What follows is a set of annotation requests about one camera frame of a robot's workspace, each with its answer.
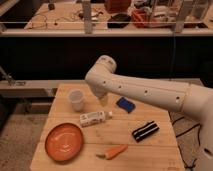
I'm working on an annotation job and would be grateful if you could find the white ceramic cup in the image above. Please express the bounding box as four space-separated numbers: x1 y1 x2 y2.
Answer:
68 89 84 112

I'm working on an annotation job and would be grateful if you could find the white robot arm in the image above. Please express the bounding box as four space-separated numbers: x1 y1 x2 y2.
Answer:
85 55 213 171

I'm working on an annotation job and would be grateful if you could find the white plastic bottle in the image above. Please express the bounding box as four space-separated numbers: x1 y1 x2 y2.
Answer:
80 111 113 127

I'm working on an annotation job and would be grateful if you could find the blue sponge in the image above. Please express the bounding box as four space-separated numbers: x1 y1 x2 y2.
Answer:
116 97 136 113

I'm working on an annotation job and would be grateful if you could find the black white striped cloth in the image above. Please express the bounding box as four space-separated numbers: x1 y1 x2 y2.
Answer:
132 121 159 142

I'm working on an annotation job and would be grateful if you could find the orange carrot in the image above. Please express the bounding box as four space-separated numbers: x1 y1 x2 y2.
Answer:
97 144 128 160

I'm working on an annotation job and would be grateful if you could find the orange plate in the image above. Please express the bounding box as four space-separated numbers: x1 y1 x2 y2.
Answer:
45 123 84 162

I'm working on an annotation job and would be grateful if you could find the black bowl on bench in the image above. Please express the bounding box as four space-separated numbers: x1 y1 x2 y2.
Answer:
107 13 131 28

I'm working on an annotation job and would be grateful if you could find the red toolbox on bench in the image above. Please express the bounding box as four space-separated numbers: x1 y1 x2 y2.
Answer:
131 9 156 28

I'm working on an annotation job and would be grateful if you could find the orange box on bench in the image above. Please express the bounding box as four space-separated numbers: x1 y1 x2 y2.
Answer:
104 0 131 13

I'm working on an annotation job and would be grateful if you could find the black floor cable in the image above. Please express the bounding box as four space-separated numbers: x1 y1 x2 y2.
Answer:
171 114 203 171

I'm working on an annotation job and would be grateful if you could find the grey metal post left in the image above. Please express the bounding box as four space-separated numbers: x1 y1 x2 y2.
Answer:
82 0 93 34

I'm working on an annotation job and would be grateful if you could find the grey metal post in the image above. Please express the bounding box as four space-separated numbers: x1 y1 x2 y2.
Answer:
82 0 93 34
173 0 193 33

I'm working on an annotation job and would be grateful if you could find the blue hanging cable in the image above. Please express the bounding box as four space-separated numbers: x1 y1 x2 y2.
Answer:
171 30 177 79

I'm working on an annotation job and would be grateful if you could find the grey metal post right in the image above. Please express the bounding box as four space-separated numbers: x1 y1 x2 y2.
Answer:
173 0 193 33

